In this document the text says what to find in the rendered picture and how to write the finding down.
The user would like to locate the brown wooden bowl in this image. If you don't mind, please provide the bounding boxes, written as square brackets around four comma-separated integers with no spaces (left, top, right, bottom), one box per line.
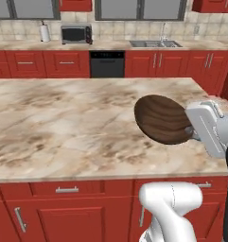
[133,94,195,147]

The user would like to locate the grey framed window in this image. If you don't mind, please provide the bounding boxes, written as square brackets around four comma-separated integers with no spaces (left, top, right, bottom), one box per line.
[0,0,61,21]
[94,0,188,22]

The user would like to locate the red drawer front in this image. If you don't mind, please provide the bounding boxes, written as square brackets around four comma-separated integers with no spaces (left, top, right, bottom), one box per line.
[133,176,228,197]
[29,180,106,199]

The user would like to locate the silver drawer handle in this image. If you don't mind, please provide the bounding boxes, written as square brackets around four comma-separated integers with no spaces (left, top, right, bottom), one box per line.
[196,181,213,189]
[55,185,79,194]

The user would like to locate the black dishwasher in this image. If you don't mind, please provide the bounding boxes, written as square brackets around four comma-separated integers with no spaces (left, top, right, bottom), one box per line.
[89,50,126,79]

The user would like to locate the red wall cupboard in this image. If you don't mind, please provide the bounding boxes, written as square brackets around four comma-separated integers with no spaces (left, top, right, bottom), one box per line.
[191,0,228,14]
[58,0,94,13]

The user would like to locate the steel sink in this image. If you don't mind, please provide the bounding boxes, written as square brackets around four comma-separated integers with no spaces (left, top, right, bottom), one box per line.
[129,39,184,49]

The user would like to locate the red base cupboard run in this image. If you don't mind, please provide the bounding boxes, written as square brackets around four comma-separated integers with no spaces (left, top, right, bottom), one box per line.
[0,49,91,79]
[124,49,228,106]

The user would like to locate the white paper towel roll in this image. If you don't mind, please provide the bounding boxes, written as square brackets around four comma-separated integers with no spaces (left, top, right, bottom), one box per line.
[39,20,52,43]

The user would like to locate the silver toaster oven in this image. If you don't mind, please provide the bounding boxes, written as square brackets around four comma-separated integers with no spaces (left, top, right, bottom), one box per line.
[60,24,94,45]

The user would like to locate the silver tap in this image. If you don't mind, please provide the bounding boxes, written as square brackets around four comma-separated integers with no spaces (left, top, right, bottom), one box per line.
[159,22,168,45]

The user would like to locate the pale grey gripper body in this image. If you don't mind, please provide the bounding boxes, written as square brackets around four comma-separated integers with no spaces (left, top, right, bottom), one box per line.
[184,100,228,160]

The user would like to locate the silver cupboard door handle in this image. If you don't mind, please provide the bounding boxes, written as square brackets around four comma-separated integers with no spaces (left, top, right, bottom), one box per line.
[13,206,27,233]
[138,205,146,228]

